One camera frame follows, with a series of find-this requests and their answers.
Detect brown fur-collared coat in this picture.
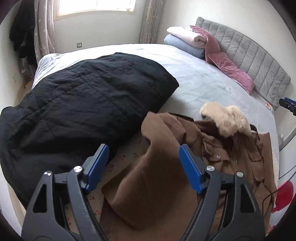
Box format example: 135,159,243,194
100,102,276,240

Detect black hanging clothes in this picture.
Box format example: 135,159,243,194
9,0,37,68

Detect small orange packet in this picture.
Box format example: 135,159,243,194
265,102,273,110

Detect grey padded headboard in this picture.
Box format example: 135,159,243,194
196,17,291,110

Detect pink velvet pillow front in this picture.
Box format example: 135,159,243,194
208,52,255,95

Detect pink velvet pillow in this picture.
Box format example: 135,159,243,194
208,52,255,95
190,25,221,65

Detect red plastic stool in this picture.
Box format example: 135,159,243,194
272,181,294,213

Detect cherry print white blanket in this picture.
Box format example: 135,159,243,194
87,133,149,220

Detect light blue bed sheet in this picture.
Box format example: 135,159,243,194
33,44,280,184

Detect pink velvet pillow back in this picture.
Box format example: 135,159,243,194
190,25,221,65

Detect black quilted jacket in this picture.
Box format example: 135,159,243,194
1,53,179,207

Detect folded light blue blanket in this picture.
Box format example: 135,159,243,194
164,34,205,60

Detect grey curtain right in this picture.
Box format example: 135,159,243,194
139,0,164,44

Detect grey curtain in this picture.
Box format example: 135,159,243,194
139,0,164,44
34,0,56,63

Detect grey curtain left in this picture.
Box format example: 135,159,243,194
34,0,56,63

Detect window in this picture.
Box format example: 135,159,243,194
54,0,137,20

